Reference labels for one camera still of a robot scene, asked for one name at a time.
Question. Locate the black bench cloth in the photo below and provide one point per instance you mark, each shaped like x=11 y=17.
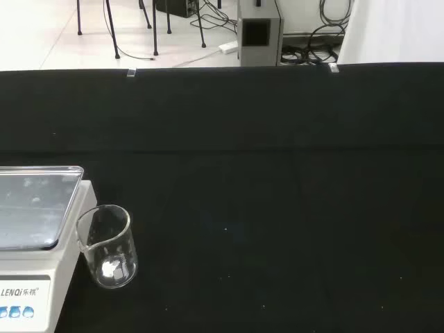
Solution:
x=243 y=180

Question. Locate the grey equipment box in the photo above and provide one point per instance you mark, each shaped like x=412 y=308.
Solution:
x=260 y=53

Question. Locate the white power strip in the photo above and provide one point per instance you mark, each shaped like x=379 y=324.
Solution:
x=228 y=46

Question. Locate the clear cloth clip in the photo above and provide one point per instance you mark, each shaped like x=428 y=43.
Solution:
x=333 y=68
x=131 y=73

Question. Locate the black tripod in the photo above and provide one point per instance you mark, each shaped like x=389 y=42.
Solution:
x=111 y=31
x=155 y=34

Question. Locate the black equipment case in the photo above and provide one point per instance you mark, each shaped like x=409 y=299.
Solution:
x=173 y=7

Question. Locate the pale board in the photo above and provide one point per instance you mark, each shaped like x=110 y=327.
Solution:
x=392 y=31

